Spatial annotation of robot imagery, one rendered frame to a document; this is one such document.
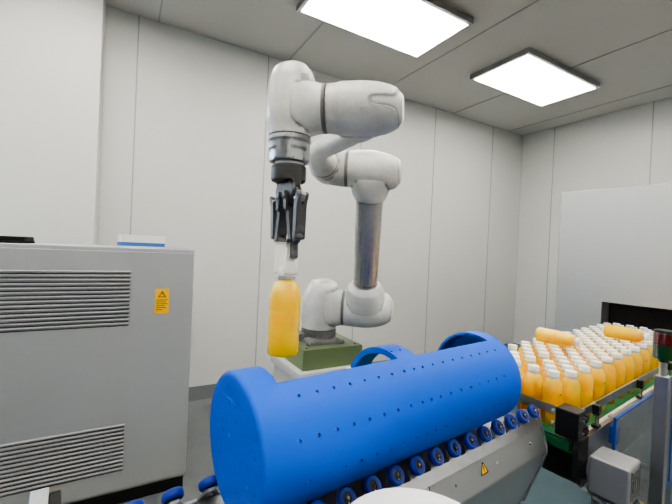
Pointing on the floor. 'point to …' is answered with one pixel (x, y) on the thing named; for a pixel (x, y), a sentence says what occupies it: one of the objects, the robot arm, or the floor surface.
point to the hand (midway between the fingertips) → (286, 258)
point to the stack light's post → (659, 439)
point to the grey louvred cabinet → (93, 370)
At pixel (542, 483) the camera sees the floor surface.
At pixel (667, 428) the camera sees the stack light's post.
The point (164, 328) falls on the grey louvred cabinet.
